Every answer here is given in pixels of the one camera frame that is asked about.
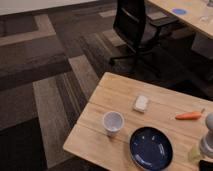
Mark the white paper cup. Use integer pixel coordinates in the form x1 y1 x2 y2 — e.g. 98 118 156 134
102 111 124 137

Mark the orange carrot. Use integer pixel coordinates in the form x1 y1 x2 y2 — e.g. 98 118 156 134
175 109 205 120

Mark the dark blue plate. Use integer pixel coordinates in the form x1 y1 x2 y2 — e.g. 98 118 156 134
129 127 173 171

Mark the clear drinking glass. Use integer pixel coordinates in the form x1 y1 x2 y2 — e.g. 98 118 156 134
200 6 213 22

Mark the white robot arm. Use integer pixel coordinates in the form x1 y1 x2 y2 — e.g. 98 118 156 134
188 113 213 162

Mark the white eraser block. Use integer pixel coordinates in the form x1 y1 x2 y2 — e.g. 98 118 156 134
133 95 149 112

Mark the black phone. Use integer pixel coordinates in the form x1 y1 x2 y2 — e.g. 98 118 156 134
199 160 213 171

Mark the black office chair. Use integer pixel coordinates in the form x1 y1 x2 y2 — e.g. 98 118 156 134
109 0 177 76

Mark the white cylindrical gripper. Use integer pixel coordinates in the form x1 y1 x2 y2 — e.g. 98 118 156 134
188 132 213 163

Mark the blue round coaster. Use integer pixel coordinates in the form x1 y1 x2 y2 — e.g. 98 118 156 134
172 8 187 15

